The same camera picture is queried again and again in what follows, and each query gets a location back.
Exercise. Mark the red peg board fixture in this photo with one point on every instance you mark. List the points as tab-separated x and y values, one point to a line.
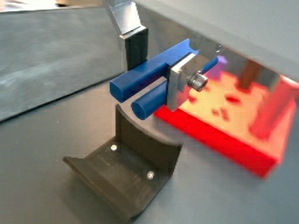
217	116

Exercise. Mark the brown round peg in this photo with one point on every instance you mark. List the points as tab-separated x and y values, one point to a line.
249	75

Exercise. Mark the blue square-circle object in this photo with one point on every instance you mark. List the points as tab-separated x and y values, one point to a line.
134	80

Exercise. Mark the pink hexagonal peg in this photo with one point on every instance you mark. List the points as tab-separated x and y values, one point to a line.
270	112

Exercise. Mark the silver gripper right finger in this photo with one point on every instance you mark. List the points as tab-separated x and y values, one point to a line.
188	73

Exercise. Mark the purple square peg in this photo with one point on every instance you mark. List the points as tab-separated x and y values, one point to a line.
214	73

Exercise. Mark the black curved cradle fixture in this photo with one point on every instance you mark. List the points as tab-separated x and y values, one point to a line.
129	168

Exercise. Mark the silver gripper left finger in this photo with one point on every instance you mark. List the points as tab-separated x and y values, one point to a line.
133	34

